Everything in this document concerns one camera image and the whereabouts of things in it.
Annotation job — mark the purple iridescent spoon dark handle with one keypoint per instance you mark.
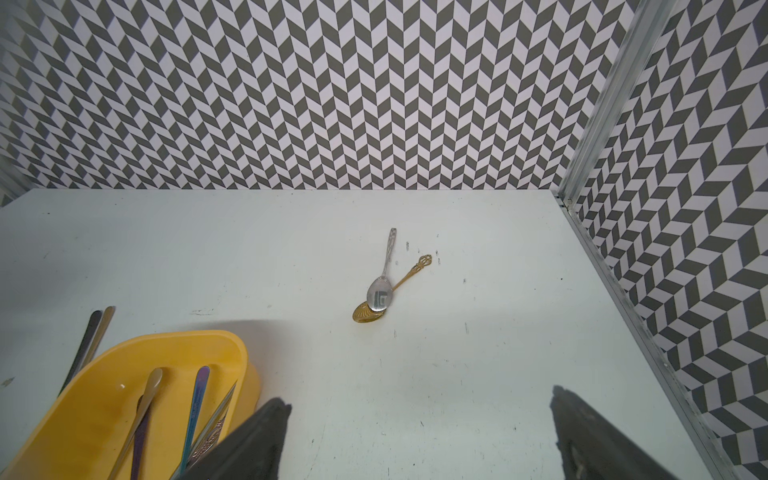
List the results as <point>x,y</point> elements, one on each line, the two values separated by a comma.
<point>139,445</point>

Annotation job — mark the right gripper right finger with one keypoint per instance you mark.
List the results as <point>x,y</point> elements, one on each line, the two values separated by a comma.
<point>593,448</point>

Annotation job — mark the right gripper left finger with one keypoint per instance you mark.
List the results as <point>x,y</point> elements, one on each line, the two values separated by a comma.
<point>252,451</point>

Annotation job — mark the yellow plastic storage box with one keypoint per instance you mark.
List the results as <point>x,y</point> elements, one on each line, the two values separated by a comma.
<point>81,435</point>

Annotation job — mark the rainbow handle purple spoon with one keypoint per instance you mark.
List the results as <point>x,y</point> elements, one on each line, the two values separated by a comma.
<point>199,388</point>

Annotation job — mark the plain silver spoon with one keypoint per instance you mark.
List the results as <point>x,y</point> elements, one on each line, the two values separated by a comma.
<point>152,387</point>

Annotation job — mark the black spoon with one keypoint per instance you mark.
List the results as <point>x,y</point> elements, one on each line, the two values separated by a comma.
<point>86,341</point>

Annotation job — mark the ornate silver gold spoon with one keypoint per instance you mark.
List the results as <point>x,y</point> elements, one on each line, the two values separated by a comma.
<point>213,424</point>

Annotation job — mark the plain gold long spoon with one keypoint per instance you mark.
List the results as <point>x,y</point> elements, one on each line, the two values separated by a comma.
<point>101,324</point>

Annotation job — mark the silver ornate handle spoon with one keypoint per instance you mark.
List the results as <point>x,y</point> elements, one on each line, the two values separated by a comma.
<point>380,292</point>

